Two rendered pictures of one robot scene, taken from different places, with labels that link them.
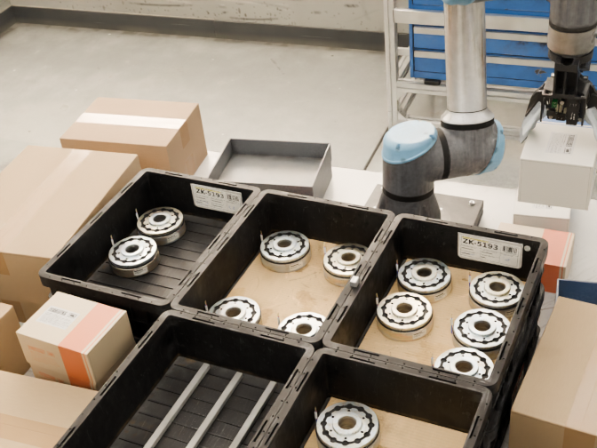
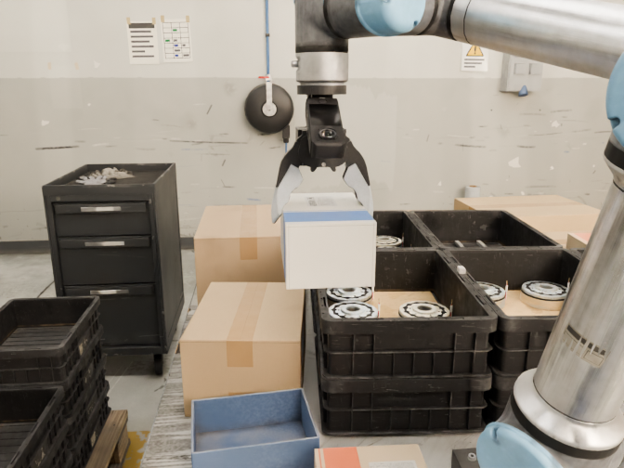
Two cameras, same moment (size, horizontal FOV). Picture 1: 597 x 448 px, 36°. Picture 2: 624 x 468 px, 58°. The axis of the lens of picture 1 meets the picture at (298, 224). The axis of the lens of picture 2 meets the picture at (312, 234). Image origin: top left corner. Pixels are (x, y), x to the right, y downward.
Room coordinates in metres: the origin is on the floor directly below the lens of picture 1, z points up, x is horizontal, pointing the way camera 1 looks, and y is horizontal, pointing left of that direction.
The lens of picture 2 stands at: (2.05, -0.90, 1.32)
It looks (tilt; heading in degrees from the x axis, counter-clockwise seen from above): 16 degrees down; 150
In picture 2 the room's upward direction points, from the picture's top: straight up
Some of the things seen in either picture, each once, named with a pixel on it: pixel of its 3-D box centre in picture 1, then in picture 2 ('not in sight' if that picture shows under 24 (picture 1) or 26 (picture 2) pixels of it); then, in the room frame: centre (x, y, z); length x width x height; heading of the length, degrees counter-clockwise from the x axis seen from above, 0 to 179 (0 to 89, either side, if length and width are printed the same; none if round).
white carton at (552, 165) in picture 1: (562, 154); (322, 235); (1.36, -0.48, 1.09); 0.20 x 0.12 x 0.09; 155
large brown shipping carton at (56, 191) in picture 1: (51, 231); not in sight; (1.73, 0.57, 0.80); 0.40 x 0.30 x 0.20; 159
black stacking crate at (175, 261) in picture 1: (159, 253); not in sight; (1.51, 0.29, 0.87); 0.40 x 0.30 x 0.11; 152
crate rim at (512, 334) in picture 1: (441, 294); (391, 284); (1.22, -0.24, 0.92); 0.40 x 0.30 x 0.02; 152
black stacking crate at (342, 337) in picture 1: (441, 316); (390, 307); (1.22, -0.24, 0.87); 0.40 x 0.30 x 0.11; 152
